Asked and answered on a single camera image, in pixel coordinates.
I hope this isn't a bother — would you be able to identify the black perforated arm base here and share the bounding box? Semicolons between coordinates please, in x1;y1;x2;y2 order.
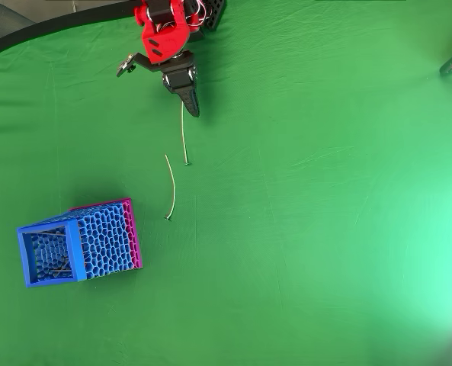
200;0;227;31

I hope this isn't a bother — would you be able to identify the blue and magenta mesh basket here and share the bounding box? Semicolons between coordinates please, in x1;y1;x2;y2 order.
16;197;144;289

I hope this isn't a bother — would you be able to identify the green cloth with black border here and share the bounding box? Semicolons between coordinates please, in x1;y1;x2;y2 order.
0;0;452;366

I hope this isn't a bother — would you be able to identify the dark grey chair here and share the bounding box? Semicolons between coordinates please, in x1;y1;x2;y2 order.
0;0;36;43

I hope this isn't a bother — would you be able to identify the small camera board on bracket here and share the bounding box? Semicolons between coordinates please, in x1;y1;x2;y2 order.
115;53;138;79

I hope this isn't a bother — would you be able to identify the white red elbow servo cable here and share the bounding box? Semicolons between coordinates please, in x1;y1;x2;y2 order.
185;0;211;27

